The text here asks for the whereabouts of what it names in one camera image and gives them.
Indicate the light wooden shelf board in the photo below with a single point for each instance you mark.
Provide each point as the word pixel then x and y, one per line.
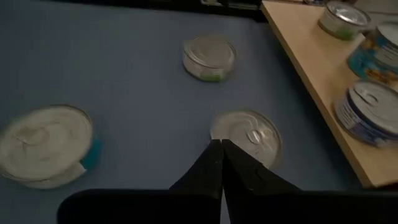
pixel 311 62

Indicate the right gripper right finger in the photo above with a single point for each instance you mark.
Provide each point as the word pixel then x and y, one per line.
pixel 245 177

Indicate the green white tuna can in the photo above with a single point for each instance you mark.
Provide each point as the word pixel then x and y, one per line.
pixel 342 18
pixel 208 56

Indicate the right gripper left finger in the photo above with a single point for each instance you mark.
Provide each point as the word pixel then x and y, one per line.
pixel 205 174

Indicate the teal yellowfin tuna can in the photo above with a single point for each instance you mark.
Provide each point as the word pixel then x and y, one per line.
pixel 376 59
pixel 46 143

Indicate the blue table mat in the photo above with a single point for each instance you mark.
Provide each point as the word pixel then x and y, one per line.
pixel 140 77

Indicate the blue label tuna can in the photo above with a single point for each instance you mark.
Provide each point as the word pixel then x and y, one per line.
pixel 370 115
pixel 248 124

